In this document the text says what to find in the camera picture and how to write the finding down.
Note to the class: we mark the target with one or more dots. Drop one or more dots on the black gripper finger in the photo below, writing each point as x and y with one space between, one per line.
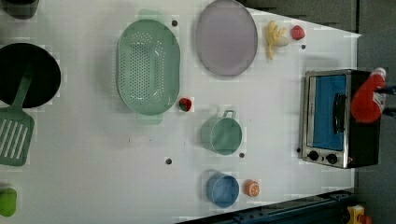
387 90
389 111

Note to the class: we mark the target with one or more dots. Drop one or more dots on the red ketchup bottle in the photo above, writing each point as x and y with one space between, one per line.
367 104

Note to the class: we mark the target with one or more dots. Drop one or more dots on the black toaster oven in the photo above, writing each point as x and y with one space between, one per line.
331 136

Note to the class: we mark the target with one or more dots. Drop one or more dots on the yellow red clamp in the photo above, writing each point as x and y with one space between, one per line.
358 216

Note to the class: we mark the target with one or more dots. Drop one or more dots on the red strawberry toy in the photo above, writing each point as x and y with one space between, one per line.
297 32

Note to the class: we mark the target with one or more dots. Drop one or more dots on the peeled banana toy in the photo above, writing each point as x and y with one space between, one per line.
275 38

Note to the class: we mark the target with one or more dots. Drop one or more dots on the orange slice toy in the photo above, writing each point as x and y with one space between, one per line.
252 188

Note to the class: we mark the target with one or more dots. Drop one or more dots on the grey round plate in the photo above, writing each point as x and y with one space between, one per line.
226 38

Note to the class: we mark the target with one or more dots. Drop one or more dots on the blue cup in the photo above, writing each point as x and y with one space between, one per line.
222 190

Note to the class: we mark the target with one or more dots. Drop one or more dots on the small red green strawberry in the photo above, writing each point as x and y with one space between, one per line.
185 104

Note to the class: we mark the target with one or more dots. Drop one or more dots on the green oval colander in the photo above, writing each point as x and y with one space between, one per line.
148 67

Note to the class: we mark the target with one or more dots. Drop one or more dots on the green slotted spatula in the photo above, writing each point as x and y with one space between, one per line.
16 127

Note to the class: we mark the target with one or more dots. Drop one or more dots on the lime green object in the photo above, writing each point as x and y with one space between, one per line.
8 202

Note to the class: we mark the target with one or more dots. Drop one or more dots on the blue metal frame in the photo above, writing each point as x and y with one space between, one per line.
326 208

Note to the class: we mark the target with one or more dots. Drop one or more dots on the green cup with handle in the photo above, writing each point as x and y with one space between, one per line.
222 135

